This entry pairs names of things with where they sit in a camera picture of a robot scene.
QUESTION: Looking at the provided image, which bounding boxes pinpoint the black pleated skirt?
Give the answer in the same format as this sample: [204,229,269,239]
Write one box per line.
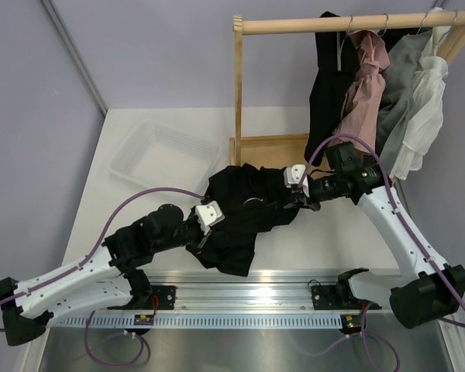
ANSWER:
[187,164,299,277]

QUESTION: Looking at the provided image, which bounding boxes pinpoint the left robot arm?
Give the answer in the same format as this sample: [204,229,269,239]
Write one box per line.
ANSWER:
[0,201,225,346]

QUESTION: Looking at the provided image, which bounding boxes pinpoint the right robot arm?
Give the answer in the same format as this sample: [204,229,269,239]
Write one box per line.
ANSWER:
[284,142,465,329]

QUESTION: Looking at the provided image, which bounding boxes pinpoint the wooden clothes rack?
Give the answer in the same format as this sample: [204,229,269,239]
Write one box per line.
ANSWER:
[229,9,465,167]

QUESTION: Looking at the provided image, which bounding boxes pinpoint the white plastic basket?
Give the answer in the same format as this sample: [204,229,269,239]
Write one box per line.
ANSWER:
[108,119,221,194]

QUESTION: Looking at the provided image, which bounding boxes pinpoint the pink hanging garment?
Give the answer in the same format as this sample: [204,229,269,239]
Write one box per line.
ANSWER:
[333,30,390,153]

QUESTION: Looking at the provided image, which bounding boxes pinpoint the white hanging garment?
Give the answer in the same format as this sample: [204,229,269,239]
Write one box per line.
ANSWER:
[387,26,450,180]

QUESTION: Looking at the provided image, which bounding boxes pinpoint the black hanging garment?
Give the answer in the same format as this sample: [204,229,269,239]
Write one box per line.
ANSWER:
[304,31,360,161]

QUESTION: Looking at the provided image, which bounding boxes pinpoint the grey hanging garment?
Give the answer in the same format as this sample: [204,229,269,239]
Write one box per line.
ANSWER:
[375,29,432,174]

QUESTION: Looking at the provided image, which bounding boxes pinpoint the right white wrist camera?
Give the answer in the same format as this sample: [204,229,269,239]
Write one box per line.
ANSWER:
[283,164,309,197]

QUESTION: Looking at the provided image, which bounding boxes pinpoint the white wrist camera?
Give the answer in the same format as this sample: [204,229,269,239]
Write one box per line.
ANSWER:
[283,164,309,197]
[195,201,225,235]

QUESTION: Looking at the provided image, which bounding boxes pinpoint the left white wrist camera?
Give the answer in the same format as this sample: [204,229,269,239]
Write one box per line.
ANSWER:
[195,201,225,235]

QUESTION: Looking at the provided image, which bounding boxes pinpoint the aluminium mounting rail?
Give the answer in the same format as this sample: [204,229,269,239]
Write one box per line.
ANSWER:
[36,269,458,313]

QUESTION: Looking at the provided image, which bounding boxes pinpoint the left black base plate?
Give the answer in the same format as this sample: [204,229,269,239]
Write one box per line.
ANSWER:
[108,285,177,311]

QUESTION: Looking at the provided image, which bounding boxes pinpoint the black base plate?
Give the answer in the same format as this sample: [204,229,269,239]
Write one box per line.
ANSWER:
[108,285,177,311]
[310,284,361,310]

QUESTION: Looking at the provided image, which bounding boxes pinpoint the white slotted cable duct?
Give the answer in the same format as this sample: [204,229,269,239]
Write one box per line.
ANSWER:
[58,313,343,329]

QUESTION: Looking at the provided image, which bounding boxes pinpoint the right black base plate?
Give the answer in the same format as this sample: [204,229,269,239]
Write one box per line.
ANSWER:
[310,284,361,310]

